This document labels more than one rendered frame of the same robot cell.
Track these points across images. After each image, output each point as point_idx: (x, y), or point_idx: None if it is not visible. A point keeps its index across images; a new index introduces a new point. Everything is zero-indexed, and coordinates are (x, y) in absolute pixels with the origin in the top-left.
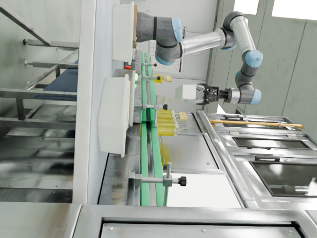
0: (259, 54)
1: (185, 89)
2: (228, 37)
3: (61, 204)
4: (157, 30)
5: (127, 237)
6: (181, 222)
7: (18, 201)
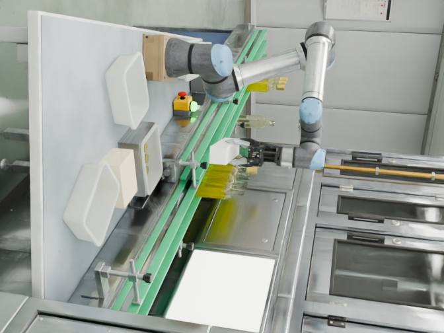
0: (314, 107)
1: (213, 152)
2: None
3: (13, 295)
4: (192, 65)
5: (48, 328)
6: (96, 322)
7: (30, 269)
